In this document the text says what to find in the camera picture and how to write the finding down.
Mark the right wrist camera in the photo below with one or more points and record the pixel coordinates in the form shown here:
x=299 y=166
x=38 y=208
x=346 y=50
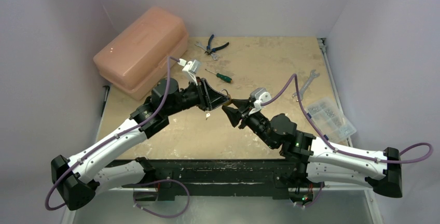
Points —
x=258 y=97

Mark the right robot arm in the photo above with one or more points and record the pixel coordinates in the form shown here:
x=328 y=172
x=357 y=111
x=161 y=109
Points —
x=318 y=159

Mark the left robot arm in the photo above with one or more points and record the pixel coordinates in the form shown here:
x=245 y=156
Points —
x=80 y=177

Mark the large silver wrench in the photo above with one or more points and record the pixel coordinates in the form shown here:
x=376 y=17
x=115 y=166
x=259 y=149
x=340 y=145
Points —
x=312 y=76

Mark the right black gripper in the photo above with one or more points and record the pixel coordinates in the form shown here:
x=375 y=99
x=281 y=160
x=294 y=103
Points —
x=245 y=113

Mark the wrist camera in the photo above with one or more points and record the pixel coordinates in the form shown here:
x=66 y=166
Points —
x=258 y=97
x=190 y=69

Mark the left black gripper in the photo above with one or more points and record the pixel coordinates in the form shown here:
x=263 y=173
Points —
x=216 y=98

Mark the brass padlock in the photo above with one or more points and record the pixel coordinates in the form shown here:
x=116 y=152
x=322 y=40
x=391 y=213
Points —
x=228 y=96

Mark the small silver wrench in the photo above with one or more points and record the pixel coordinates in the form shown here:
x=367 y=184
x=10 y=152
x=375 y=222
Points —
x=213 y=55

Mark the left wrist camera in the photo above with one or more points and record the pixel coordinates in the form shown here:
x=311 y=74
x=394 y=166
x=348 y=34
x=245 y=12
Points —
x=190 y=69

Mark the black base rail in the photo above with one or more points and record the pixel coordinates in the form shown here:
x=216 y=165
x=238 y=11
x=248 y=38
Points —
x=276 y=178

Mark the green handled screwdriver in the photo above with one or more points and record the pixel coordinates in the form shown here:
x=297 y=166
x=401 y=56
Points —
x=222 y=77

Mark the clear plastic screw box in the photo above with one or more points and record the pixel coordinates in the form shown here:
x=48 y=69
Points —
x=330 y=120

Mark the pink plastic toolbox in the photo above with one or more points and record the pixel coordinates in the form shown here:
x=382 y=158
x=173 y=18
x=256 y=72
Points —
x=137 y=58

